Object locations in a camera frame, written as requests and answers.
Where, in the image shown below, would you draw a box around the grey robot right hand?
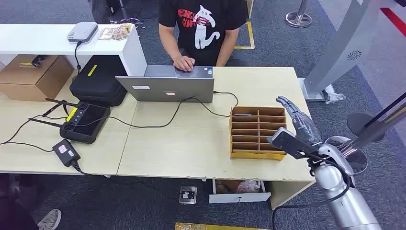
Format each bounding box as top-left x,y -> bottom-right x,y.
276,96 -> 323,147

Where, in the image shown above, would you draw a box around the person's right hand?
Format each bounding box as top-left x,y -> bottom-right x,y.
173,55 -> 196,72

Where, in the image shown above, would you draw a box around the person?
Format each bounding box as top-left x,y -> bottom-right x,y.
158,0 -> 248,72

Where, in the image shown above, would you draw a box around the cardboard card organizer box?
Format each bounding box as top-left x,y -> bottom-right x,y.
229,106 -> 288,161

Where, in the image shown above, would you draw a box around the grey laptop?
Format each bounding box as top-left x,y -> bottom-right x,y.
115,65 -> 214,104

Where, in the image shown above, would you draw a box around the clear plastic bag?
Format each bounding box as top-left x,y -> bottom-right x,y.
322,89 -> 347,105

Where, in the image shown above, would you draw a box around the black stanchion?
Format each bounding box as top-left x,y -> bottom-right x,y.
347,91 -> 406,142

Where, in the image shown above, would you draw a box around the chrome stanchion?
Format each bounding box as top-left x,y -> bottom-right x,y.
325,101 -> 406,175
284,0 -> 313,29

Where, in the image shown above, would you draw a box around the yellow floor tape outline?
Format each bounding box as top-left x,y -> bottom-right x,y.
235,21 -> 255,50

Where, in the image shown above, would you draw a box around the clear snack packets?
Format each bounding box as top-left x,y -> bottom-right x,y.
99,23 -> 133,41

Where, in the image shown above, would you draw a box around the plastic bag in drawer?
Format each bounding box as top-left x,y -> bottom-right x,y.
236,180 -> 261,194

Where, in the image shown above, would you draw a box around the grey kiosk stand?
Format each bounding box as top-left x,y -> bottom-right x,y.
297,0 -> 383,102

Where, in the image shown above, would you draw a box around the black carrying case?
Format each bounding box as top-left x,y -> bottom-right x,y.
69,55 -> 128,107

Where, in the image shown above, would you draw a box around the white desk drawer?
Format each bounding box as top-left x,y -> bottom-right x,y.
209,179 -> 272,204

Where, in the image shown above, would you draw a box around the small grey device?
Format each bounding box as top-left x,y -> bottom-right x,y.
67,22 -> 99,43

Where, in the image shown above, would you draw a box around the black remote controller with antennas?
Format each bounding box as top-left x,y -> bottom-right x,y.
28,98 -> 111,145

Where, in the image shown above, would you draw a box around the metal floor socket box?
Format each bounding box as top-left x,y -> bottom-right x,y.
179,186 -> 197,205

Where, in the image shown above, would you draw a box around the white counter shelf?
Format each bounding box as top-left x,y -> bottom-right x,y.
0,23 -> 147,77

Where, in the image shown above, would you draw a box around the red floor tape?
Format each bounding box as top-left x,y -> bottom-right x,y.
380,7 -> 406,37

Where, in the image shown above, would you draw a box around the black power adapter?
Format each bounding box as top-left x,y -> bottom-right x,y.
52,139 -> 81,168

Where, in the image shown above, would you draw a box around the brown cardboard box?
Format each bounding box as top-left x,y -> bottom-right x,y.
0,54 -> 74,102

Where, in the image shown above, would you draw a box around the grey shoe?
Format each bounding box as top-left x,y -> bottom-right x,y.
37,209 -> 62,230

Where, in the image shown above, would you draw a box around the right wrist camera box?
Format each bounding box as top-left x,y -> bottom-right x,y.
267,127 -> 313,160

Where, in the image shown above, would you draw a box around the black laptop cable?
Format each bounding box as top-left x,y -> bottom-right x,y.
108,91 -> 239,129

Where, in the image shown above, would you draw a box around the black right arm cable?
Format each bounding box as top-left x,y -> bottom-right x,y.
271,152 -> 352,230

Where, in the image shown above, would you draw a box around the black device cable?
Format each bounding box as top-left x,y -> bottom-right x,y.
74,41 -> 83,75

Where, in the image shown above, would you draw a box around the black adapter output cable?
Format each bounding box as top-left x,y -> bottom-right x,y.
70,161 -> 178,199

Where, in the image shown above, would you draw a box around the black adapter input cable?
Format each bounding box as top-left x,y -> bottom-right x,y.
0,141 -> 55,153

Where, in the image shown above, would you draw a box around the thin black controller cable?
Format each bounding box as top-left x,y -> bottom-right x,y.
0,114 -> 68,146

